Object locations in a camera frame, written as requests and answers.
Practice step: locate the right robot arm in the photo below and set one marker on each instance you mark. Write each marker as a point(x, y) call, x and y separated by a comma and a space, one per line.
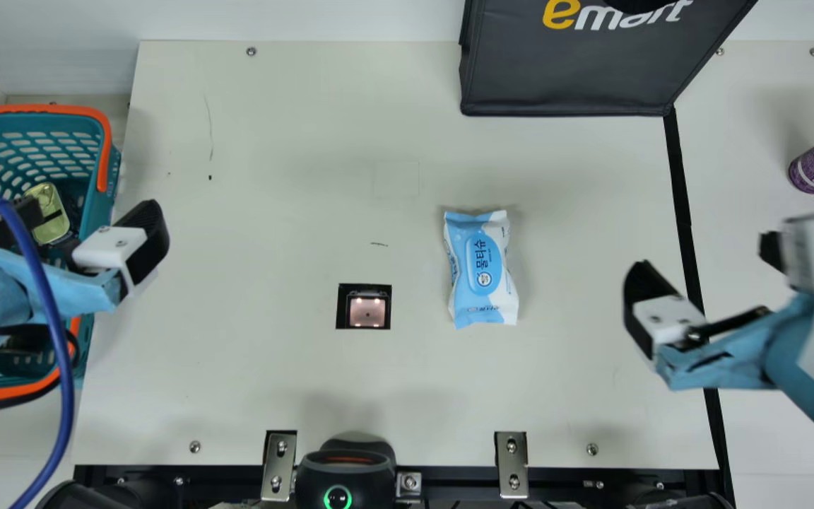
point(668, 502)

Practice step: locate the blue wet wipes pack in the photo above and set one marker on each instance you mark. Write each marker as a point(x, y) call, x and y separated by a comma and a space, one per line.
point(481, 268)

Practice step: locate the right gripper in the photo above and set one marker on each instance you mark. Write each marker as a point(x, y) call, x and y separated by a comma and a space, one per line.
point(732, 360)

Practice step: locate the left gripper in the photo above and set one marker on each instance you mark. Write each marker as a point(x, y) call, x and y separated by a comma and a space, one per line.
point(82, 293)

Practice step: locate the small square scanner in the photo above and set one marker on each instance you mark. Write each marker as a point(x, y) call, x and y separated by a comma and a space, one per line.
point(366, 311)

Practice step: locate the teal shopping basket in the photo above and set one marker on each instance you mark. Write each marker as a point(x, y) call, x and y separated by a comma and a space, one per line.
point(104, 155)

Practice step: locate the gold rectangular tin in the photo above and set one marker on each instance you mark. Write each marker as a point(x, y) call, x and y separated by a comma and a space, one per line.
point(50, 215)

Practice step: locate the black device with green light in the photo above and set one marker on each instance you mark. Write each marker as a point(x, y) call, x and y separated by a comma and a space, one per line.
point(343, 470)

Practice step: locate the black strip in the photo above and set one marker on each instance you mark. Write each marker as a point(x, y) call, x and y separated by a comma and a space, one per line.
point(682, 212)

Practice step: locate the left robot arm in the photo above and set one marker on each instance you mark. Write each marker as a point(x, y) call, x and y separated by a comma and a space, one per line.
point(75, 498)

